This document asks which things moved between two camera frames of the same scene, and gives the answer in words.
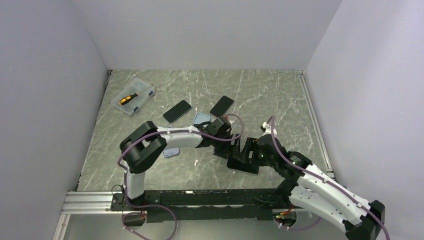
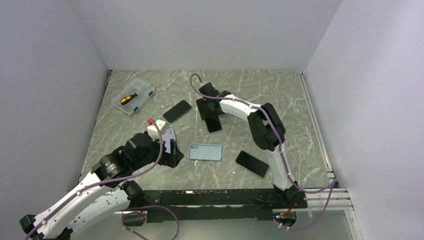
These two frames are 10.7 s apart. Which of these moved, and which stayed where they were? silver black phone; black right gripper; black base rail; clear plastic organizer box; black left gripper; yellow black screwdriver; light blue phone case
Moved: black left gripper; black right gripper; silver black phone; light blue phone case
Stayed: black base rail; clear plastic organizer box; yellow black screwdriver
